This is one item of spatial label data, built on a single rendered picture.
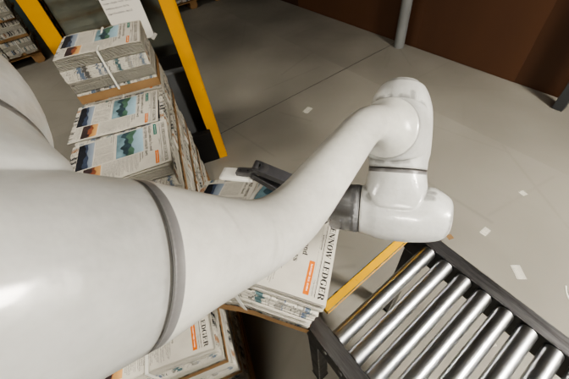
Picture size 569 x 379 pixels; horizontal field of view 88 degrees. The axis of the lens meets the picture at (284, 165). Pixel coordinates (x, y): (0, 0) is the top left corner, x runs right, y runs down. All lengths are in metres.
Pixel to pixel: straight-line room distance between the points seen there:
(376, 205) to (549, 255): 1.96
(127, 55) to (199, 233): 1.45
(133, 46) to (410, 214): 1.36
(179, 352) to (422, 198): 0.82
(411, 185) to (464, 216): 1.83
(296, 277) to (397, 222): 0.26
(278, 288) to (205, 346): 0.44
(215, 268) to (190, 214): 0.03
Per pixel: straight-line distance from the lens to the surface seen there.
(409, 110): 0.51
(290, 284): 0.66
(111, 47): 1.59
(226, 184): 0.86
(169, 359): 1.07
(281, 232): 0.24
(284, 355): 1.84
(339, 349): 1.02
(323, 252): 0.71
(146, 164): 1.19
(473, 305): 1.15
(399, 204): 0.53
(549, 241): 2.49
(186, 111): 2.53
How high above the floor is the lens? 1.80
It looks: 46 degrees down
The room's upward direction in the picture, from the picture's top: 8 degrees counter-clockwise
